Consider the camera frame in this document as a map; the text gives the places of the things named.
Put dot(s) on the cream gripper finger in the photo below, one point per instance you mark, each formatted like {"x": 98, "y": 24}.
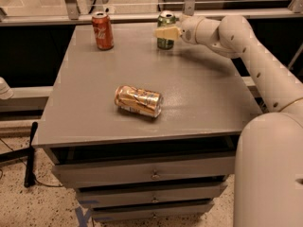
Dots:
{"x": 168, "y": 33}

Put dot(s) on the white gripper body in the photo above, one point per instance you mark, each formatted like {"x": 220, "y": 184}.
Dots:
{"x": 187, "y": 29}

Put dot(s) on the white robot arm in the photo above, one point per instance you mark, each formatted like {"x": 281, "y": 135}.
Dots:
{"x": 268, "y": 190}

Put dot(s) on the red cola can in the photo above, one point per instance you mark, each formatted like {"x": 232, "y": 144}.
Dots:
{"x": 103, "y": 30}

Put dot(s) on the crushed orange gold can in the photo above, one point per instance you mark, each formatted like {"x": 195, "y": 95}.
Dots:
{"x": 138, "y": 101}

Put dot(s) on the grey drawer cabinet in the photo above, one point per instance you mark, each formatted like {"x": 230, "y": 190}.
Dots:
{"x": 140, "y": 132}

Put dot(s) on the middle grey drawer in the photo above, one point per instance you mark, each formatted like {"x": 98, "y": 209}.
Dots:
{"x": 178, "y": 192}

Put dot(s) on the grey drawer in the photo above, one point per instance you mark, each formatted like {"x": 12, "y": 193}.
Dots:
{"x": 145, "y": 170}
{"x": 152, "y": 210}
{"x": 178, "y": 192}

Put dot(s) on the top grey drawer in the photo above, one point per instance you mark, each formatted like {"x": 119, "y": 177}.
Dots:
{"x": 145, "y": 170}

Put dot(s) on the white object at left edge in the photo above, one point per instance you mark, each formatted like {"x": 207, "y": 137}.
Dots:
{"x": 5, "y": 90}

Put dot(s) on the bottom grey drawer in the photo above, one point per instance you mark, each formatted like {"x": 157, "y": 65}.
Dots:
{"x": 152, "y": 210}

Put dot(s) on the metal railing frame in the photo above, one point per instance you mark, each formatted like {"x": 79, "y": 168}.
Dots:
{"x": 73, "y": 12}

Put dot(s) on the black stick handle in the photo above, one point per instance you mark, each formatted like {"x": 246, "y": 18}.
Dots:
{"x": 29, "y": 177}

